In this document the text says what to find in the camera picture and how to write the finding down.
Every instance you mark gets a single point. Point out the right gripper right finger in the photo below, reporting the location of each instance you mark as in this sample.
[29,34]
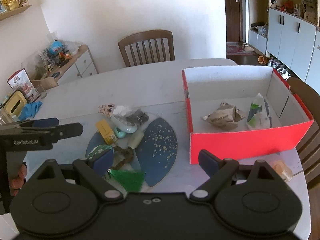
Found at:
[220,172]

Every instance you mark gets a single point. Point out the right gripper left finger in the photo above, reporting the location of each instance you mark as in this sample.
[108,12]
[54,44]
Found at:
[91,173]

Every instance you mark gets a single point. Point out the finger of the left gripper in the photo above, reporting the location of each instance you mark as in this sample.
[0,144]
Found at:
[66,131]
[40,123]

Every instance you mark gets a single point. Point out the yellow small box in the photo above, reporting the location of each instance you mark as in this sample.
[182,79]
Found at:
[106,132]

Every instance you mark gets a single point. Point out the light blue glasses case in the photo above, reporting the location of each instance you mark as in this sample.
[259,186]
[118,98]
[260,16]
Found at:
[123,124]

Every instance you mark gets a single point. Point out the green round foil packet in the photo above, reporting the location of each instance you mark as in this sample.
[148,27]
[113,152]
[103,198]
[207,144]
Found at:
[99,149]

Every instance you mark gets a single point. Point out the left hand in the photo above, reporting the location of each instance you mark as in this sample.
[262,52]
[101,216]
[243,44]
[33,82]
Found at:
[17,183]

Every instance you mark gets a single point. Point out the blue cloth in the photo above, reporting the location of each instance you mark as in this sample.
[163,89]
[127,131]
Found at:
[30,110]

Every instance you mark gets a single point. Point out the yellow tissue box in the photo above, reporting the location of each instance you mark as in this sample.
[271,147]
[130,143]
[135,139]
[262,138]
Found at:
[15,103]

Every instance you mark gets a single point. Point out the teal small sharpener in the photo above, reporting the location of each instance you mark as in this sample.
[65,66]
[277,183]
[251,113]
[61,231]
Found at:
[119,133]

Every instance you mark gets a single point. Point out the brown crumpled paper packet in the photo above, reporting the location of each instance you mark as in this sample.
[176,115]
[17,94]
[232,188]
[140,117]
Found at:
[226,117]

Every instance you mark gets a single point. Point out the red white paper bag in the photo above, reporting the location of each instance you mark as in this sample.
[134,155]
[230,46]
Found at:
[20,81]

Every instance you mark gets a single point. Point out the clear small bottle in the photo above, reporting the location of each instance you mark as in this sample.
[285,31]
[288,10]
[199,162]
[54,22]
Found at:
[282,170]

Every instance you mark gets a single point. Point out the red cardboard box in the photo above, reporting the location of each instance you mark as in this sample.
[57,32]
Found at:
[206,87]

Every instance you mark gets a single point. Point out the blue round placemat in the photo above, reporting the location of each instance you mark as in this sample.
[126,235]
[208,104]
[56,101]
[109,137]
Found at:
[155,155]

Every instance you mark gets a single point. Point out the white sideboard with drawers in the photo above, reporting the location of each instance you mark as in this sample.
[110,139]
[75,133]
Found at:
[80,66]

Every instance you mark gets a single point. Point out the white green plastic packet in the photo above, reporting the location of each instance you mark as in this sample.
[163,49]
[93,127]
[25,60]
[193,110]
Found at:
[259,114]

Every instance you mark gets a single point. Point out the white crumpled tissue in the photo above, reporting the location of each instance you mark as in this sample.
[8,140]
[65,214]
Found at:
[122,110]

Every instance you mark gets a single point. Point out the blue globe toy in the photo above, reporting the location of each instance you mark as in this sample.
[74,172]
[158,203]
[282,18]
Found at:
[56,48]

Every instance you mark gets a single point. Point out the wooden chair at right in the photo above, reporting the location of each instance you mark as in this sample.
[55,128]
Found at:
[308,147]

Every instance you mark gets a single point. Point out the red doormat rug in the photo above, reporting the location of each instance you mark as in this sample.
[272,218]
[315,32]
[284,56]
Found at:
[239,48]

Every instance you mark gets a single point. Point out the wooden chair behind table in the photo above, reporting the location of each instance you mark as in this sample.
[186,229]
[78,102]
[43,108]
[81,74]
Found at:
[147,47]

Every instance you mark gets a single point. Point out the dark wooden door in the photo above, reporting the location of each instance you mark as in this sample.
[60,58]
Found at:
[233,10]

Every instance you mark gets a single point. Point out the wall shelf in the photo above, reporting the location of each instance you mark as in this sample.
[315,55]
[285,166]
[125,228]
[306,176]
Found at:
[14,12]

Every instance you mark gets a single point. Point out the light blue cabinet wall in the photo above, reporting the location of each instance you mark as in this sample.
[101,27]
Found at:
[287,30]

